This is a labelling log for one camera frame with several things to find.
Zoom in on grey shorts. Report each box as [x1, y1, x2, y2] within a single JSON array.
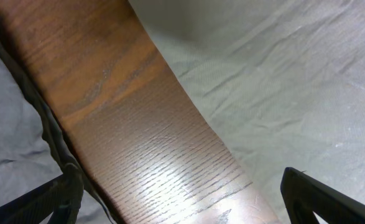
[[0, 42, 114, 223]]

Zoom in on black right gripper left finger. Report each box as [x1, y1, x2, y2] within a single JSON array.
[[0, 167, 83, 224]]

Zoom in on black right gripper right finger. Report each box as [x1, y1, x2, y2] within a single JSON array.
[[280, 167, 365, 224]]

